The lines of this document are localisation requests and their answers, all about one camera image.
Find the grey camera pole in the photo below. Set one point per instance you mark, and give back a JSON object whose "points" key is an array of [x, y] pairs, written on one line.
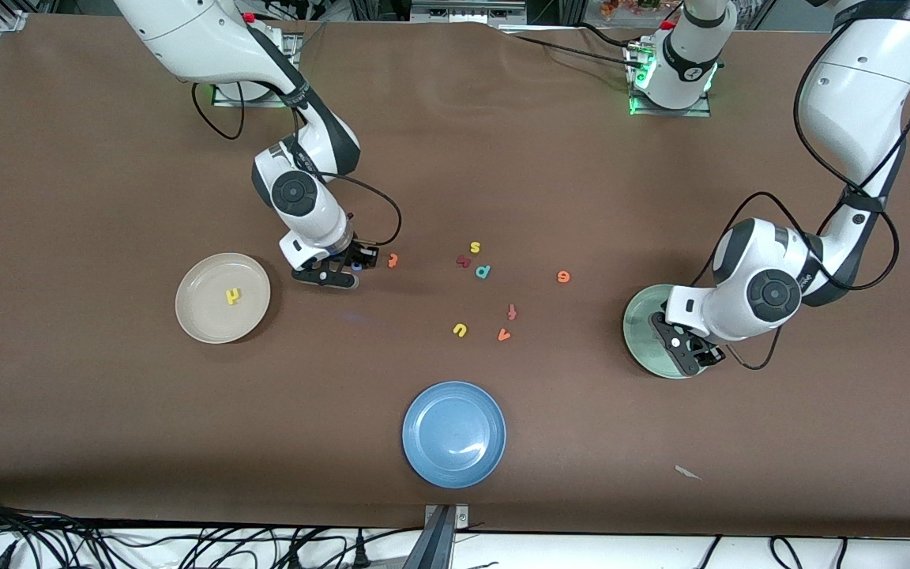
{"points": [[433, 549]]}

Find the aluminium frame corner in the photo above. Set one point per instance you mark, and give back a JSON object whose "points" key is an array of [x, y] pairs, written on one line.
{"points": [[11, 20]]}

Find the green round plate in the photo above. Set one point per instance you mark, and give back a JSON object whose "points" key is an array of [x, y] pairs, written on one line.
{"points": [[641, 332]]}

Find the aluminium frame rail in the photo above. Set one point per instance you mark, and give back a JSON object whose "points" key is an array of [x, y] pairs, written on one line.
{"points": [[463, 12]]}

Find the silver bracket plate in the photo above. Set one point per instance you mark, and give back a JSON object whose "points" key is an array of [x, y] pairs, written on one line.
{"points": [[461, 515]]}

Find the brown table cover sheet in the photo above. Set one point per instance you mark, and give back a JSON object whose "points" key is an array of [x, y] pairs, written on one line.
{"points": [[107, 395]]}

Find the beige round plate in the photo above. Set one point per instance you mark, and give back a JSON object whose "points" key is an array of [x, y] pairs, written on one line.
{"points": [[223, 324]]}

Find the yellow foam letter h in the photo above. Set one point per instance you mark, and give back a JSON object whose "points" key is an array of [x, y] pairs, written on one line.
{"points": [[232, 299]]}

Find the white paper scrap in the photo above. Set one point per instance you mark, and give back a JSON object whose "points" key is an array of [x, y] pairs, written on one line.
{"points": [[686, 472]]}

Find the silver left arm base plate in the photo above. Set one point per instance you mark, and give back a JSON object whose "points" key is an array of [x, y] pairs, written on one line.
{"points": [[668, 112]]}

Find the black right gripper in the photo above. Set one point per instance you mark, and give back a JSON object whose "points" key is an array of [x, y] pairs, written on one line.
{"points": [[360, 254]]}

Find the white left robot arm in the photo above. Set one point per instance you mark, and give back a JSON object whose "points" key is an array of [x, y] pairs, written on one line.
{"points": [[858, 87]]}

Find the blue round plate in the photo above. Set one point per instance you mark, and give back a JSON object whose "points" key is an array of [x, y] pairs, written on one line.
{"points": [[453, 435]]}

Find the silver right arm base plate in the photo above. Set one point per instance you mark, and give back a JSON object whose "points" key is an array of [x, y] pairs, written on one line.
{"points": [[257, 96]]}

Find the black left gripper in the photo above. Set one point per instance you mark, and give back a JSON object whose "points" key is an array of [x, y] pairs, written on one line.
{"points": [[695, 344]]}

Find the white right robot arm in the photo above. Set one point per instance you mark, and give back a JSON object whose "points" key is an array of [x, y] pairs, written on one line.
{"points": [[186, 32]]}

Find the orange artificial flowers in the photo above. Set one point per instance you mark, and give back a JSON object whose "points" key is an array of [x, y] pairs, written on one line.
{"points": [[629, 6]]}

